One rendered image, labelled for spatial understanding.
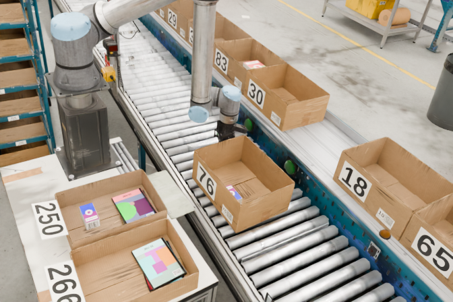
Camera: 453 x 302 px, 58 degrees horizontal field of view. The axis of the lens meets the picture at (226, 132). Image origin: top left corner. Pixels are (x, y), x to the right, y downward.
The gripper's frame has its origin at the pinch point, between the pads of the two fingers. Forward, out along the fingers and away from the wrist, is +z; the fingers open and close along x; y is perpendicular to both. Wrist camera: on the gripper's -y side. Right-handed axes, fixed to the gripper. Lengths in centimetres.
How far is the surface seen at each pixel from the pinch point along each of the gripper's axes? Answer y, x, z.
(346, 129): -61, 19, -11
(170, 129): 16.4, -35.8, 5.8
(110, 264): 72, 39, 4
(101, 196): 65, 2, 4
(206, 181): 22.4, 19.3, -3.4
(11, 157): 98, -113, 60
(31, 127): 82, -113, 39
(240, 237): 20, 47, 5
